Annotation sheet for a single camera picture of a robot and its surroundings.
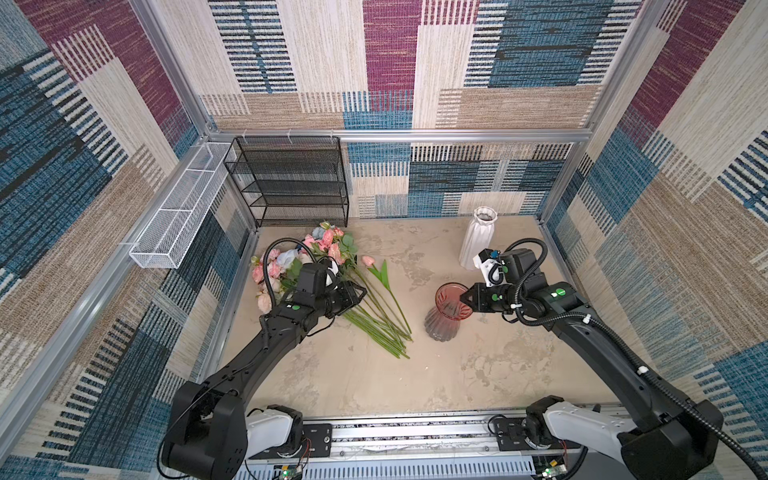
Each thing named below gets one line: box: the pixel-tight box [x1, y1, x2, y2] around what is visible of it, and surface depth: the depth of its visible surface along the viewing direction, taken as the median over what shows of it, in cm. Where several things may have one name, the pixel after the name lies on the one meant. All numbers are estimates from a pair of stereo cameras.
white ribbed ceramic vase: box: [459, 206, 498, 271], surface depth 94 cm
